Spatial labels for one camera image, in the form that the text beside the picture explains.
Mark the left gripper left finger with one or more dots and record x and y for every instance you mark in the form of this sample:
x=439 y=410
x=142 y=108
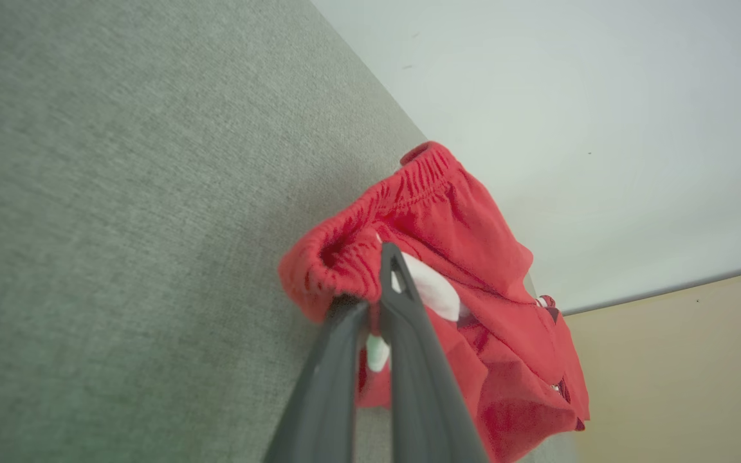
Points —
x=325 y=399

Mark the red shorts white stripe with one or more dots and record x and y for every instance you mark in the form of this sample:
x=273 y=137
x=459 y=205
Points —
x=467 y=225

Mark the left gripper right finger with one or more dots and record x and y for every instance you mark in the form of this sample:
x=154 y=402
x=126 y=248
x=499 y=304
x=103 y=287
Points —
x=425 y=399

